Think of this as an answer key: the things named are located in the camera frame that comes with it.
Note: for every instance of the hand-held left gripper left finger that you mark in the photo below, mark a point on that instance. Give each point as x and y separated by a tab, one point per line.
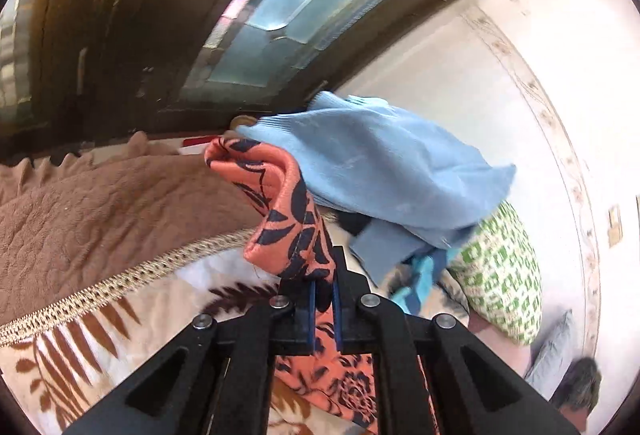
311	320

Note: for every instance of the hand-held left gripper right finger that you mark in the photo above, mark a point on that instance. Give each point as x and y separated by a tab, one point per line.
338	315

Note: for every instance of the orange floral print cloth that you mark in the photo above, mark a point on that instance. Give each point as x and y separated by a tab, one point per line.
285	195

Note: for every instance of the teal striped garment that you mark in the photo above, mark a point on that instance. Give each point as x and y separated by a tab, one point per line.
420	280

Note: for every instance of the mauve quilted bed sheet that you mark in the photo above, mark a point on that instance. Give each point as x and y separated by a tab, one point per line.
500	355

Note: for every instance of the light blue garment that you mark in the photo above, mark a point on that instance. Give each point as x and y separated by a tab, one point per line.
390	155

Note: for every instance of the green and white patterned pillow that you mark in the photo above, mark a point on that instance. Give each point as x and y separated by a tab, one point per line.
505	275

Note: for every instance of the grey pillow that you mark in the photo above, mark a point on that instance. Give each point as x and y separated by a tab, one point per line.
550	355

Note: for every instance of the brown quilted blanket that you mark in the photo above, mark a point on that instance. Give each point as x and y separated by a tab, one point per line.
100	225

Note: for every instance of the cream leaf print blanket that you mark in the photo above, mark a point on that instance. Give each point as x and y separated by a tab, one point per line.
65	355

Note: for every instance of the dark fuzzy object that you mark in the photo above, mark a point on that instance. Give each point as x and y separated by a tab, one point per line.
580	385

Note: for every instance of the stained glass window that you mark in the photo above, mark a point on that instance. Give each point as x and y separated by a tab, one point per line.
280	15

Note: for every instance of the dark wooden panel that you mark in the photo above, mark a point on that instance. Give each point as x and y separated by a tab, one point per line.
125	15

